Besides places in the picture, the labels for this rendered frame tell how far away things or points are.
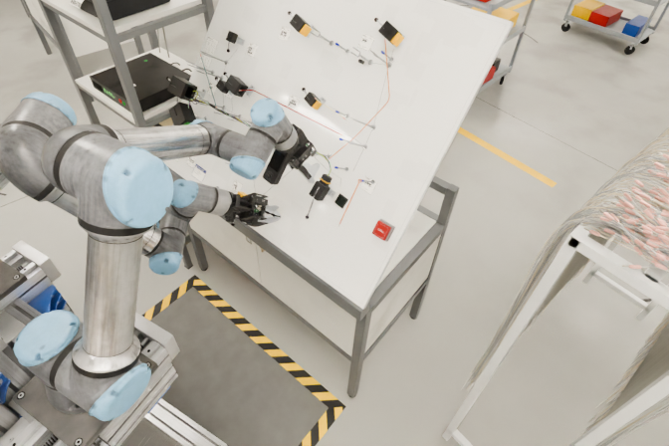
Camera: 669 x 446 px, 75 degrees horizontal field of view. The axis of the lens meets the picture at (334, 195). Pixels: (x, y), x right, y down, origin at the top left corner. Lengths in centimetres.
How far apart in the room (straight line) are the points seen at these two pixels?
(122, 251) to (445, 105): 103
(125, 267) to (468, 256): 238
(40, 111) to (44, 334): 47
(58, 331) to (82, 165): 39
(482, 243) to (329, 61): 180
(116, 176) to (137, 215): 7
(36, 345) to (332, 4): 135
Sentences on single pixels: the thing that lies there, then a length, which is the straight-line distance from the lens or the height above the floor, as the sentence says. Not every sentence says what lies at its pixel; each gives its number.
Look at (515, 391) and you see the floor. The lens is 255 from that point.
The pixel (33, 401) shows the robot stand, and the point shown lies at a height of 116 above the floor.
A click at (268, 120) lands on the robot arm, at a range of 105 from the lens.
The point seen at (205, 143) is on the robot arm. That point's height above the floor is 155.
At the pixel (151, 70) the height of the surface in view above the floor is 113.
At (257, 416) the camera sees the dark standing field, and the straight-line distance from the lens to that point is 233.
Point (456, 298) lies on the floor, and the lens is 272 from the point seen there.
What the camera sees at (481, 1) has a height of 95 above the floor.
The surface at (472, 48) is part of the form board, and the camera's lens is 147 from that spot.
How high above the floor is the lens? 220
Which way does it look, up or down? 45 degrees down
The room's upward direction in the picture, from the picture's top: 3 degrees clockwise
